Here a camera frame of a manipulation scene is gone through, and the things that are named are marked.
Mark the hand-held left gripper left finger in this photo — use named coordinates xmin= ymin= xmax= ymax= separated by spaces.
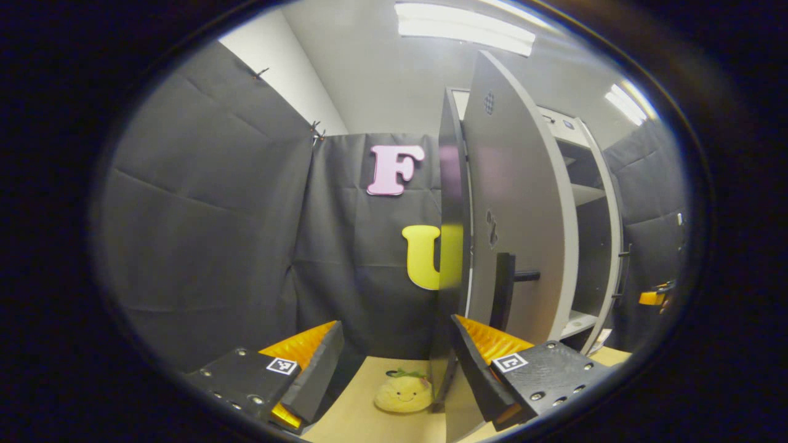
xmin=183 ymin=320 xmax=345 ymax=433

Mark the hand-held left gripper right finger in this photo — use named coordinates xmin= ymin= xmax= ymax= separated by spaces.
xmin=444 ymin=314 xmax=611 ymax=433

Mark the white cabinet door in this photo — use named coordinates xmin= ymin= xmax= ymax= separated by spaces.
xmin=576 ymin=117 xmax=632 ymax=359
xmin=444 ymin=50 xmax=581 ymax=443

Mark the white shoe cabinet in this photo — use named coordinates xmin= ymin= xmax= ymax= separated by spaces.
xmin=430 ymin=86 xmax=622 ymax=412

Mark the yellow plush toy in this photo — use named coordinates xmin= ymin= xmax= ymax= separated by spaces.
xmin=373 ymin=368 xmax=434 ymax=414

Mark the black backdrop cloth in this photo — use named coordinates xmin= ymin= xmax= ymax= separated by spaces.
xmin=92 ymin=40 xmax=690 ymax=376

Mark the small ceiling light panel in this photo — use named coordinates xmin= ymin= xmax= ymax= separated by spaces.
xmin=603 ymin=79 xmax=661 ymax=127

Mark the long ceiling light panel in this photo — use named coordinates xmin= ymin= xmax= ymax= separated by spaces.
xmin=394 ymin=2 xmax=537 ymax=57

